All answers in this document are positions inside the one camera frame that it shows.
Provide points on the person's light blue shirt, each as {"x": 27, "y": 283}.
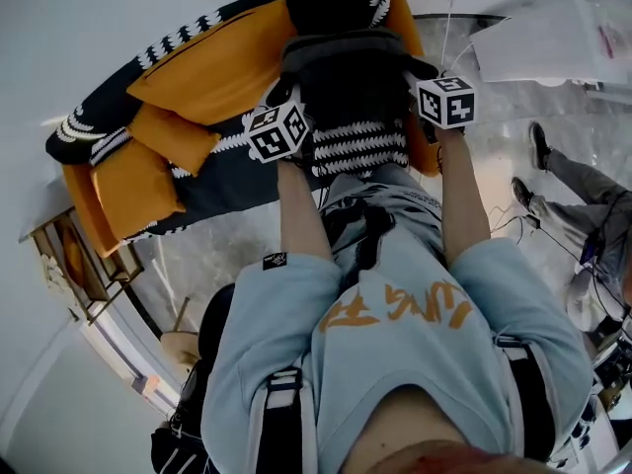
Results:
{"x": 395, "y": 334}

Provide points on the black white patterned blanket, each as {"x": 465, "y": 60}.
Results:
{"x": 232, "y": 181}

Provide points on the small orange cushion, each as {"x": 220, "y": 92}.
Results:
{"x": 173, "y": 136}

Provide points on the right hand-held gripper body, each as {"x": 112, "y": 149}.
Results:
{"x": 447, "y": 102}

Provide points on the large orange cushion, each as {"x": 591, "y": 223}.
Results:
{"x": 217, "y": 62}

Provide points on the white sheet of paper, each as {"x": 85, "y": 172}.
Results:
{"x": 538, "y": 42}

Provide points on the person's left forearm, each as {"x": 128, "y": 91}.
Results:
{"x": 302, "y": 210}

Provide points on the medium orange cushion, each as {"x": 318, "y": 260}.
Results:
{"x": 133, "y": 190}

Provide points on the black chest harness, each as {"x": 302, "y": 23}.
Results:
{"x": 530, "y": 403}

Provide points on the black bag with white trim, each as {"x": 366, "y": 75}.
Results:
{"x": 192, "y": 413}

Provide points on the wooden side table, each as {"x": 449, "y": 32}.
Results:
{"x": 89, "y": 269}

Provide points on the orange sofa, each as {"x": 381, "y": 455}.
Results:
{"x": 410, "y": 32}

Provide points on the person's right forearm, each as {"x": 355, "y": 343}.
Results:
{"x": 461, "y": 190}

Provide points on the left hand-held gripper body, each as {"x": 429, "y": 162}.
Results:
{"x": 276, "y": 134}

